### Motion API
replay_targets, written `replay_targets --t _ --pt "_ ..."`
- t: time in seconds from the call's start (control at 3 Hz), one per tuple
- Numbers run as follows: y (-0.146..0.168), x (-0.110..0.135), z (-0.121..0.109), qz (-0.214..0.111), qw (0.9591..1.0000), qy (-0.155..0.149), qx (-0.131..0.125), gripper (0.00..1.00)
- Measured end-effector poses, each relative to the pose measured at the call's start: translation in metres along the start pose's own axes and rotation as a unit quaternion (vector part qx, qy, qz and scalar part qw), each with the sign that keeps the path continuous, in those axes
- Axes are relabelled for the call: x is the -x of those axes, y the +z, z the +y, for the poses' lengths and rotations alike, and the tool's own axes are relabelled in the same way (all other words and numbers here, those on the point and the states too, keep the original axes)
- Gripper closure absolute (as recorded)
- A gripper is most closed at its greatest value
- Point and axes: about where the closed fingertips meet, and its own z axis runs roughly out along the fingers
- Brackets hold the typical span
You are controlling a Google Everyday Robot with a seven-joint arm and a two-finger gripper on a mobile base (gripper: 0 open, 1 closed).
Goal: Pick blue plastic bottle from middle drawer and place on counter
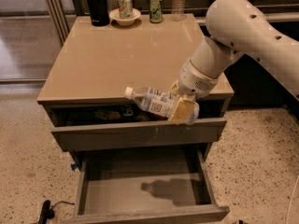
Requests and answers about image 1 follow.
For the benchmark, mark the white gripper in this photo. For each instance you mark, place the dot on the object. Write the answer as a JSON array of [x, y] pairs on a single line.
[[194, 79]]

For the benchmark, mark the clear blue label plastic bottle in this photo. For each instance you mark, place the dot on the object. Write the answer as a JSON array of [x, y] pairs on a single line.
[[151, 100]]

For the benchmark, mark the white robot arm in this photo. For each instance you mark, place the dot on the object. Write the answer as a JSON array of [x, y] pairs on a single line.
[[236, 27]]

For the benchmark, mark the black snack bag in drawer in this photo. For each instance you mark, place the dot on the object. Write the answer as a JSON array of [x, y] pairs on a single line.
[[122, 113]]

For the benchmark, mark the grey middle drawer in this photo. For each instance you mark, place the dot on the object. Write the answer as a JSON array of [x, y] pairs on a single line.
[[156, 185]]

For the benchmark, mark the grey drawer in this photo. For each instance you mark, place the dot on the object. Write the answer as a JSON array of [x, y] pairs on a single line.
[[77, 129], [156, 185]]

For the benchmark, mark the tan top drawer cabinet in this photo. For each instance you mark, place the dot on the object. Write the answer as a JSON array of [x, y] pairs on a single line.
[[97, 64]]

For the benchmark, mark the clear water bottle at back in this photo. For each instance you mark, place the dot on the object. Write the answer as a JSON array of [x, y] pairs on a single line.
[[177, 10]]

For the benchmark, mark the grey top drawer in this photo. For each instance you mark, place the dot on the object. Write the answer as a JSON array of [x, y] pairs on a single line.
[[77, 129]]

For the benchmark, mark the green soda can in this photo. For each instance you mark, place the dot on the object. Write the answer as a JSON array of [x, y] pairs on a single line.
[[156, 11]]

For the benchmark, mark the green can in bowl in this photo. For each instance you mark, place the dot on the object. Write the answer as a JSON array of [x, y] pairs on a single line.
[[125, 9]]

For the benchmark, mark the black insulated flask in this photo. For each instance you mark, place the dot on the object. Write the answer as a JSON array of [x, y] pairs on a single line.
[[98, 12]]

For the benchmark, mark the metal railing shelf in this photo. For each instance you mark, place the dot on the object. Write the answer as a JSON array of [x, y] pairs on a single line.
[[274, 6]]

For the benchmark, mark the black cable plug on floor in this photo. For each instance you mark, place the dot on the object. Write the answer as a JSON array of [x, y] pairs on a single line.
[[47, 211]]

